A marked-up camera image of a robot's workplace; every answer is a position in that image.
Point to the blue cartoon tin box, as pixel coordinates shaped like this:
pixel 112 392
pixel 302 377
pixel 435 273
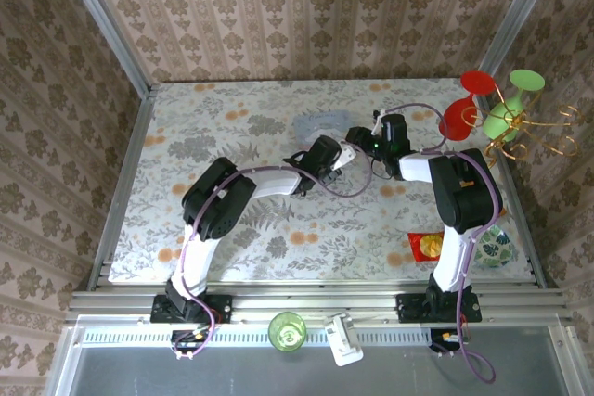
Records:
pixel 320 122

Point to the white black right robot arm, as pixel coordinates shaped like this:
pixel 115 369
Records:
pixel 452 257

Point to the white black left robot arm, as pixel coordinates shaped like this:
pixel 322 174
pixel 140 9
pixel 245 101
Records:
pixel 199 261

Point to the red plastic wine glass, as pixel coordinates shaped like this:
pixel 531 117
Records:
pixel 457 120

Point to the floral patterned table cover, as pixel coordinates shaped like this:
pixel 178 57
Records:
pixel 260 104

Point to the green plastic wine glass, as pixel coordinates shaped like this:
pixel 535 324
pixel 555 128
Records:
pixel 503 122

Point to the red yellow packet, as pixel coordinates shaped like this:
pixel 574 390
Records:
pixel 424 247

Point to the leaf print bowl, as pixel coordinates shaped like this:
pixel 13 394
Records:
pixel 499 250

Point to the green transparent cup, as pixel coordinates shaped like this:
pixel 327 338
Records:
pixel 287 333

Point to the black power connector box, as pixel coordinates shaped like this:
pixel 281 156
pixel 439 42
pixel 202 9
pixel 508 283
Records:
pixel 190 339
pixel 445 339

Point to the grey metal bench panel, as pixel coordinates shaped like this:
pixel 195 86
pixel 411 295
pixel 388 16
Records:
pixel 232 377

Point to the aluminium front rail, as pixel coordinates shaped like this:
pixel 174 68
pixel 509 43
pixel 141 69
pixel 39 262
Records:
pixel 315 298

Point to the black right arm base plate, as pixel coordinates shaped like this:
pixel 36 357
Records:
pixel 410 308

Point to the aluminium side rail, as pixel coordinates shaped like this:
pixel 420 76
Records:
pixel 529 247
pixel 127 173

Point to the aluminium frame post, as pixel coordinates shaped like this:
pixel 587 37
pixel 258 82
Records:
pixel 107 20
pixel 520 11

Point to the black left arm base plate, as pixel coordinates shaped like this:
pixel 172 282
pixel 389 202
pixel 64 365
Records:
pixel 220 308

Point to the white plastic bracket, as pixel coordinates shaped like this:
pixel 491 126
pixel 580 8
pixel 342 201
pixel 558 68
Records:
pixel 343 340

